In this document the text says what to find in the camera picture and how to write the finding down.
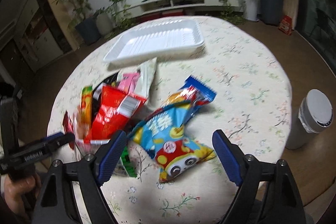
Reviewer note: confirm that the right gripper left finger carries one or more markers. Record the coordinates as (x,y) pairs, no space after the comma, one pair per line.
(108,155)

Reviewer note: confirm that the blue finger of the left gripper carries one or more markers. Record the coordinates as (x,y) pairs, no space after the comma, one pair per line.
(57,140)

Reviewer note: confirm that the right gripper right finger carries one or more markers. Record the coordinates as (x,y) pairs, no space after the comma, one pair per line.
(230,156)

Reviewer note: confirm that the green sunflower seed packet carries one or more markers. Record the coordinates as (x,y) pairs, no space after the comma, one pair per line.
(124,166)

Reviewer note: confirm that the red snack bag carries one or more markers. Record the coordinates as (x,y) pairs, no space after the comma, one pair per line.
(117,108)

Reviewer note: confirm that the blue panda snack bag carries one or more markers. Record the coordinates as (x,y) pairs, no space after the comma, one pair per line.
(163,133)

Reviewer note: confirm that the yellow green candy packet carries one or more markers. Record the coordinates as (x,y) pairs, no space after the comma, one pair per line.
(84,113)

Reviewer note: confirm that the pink wafer bar packet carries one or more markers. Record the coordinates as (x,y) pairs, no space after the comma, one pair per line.
(128,82)

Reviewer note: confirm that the white snack packet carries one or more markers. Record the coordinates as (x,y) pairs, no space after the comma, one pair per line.
(147,72)

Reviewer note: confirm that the small red white packet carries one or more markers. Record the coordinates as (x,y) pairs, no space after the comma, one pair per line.
(67,124)

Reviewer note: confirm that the person's left hand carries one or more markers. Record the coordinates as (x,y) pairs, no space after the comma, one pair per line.
(14,191)

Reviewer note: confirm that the white cylindrical bin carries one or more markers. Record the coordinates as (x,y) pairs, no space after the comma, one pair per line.
(314,115)

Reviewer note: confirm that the wooden display cabinet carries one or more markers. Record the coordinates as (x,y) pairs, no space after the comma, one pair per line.
(38,35)

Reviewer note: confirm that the left plant dark pot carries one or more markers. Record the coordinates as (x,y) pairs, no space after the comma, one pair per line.
(81,22)

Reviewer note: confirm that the white foam tray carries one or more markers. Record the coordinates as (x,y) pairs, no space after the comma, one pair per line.
(157,39)

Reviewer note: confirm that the left plant white pot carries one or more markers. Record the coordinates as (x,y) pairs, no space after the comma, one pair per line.
(113,19)

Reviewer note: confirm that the red gift box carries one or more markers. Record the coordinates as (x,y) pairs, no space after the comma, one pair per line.
(286,25)

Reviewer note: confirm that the white tv console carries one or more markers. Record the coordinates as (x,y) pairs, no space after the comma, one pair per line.
(153,6)

